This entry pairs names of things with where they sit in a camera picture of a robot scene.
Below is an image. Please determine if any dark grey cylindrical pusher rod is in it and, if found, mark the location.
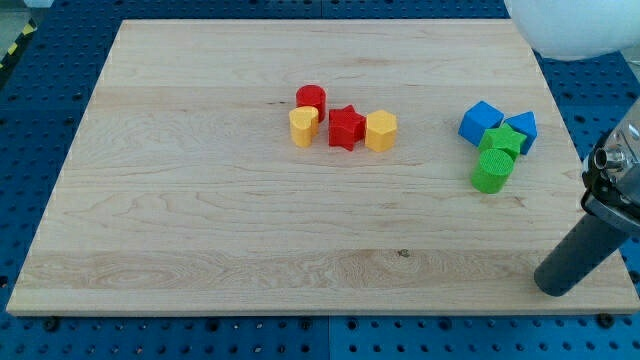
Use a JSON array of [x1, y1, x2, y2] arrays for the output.
[[534, 214, 629, 297]]

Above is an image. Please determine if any blue pentagon block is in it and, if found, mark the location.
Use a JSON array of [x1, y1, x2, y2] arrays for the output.
[[505, 111, 538, 155]]

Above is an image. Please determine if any yellow hexagon block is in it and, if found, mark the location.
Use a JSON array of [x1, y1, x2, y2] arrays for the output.
[[365, 110, 398, 152]]

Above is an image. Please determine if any green cylinder block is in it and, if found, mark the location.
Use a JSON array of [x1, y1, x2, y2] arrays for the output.
[[471, 148, 514, 194]]

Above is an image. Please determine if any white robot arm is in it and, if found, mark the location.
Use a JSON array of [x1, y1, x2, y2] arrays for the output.
[[506, 0, 639, 296]]

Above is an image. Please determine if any green star block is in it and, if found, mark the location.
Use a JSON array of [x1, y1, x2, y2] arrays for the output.
[[478, 124, 527, 160]]

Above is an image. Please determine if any blue cube block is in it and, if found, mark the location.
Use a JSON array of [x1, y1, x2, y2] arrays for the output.
[[458, 101, 504, 147]]

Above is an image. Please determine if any red star block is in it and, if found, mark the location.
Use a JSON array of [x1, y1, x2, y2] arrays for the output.
[[328, 105, 366, 151]]

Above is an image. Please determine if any wooden board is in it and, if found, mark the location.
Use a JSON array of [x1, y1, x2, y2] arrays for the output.
[[7, 20, 639, 317]]

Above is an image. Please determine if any yellow heart block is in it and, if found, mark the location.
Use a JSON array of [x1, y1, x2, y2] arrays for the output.
[[289, 106, 319, 148]]

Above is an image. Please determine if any red cylinder block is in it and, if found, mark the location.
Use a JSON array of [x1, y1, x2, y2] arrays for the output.
[[295, 84, 326, 122]]

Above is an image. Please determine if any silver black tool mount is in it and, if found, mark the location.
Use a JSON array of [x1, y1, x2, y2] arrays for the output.
[[581, 100, 639, 234]]

